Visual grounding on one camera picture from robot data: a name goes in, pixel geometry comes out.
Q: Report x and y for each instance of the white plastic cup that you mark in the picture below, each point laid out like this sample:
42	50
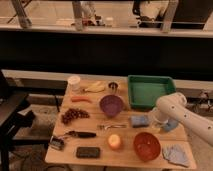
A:
74	82

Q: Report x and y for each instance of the blue sponge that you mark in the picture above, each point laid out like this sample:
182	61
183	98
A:
139	121

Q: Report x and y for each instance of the bunch of dark grapes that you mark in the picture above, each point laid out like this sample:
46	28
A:
72	114

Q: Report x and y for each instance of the purple bowl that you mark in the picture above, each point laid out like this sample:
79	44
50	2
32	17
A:
111	105

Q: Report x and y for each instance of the blue grey cloth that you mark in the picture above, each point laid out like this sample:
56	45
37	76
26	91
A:
175	154

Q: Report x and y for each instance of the yellow banana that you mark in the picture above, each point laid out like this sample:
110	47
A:
95	87

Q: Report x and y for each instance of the red bowl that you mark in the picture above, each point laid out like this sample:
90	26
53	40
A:
146	146

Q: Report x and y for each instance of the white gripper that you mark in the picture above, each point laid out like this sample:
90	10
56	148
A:
156	118

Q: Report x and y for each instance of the small metal cup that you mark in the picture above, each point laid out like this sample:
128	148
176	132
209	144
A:
113	86

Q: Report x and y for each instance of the green plastic tray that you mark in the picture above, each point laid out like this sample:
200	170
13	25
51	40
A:
143	90

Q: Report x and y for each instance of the blue cup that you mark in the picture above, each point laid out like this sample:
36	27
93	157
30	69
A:
170	125

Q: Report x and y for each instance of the black rectangular sponge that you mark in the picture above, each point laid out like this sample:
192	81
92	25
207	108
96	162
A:
88	152

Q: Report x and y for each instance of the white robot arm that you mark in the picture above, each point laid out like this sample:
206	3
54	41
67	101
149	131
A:
174	106

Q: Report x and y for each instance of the silver fork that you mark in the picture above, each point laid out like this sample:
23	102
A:
106	127

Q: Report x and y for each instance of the black handled tool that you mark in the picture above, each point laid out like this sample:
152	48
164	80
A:
78	134

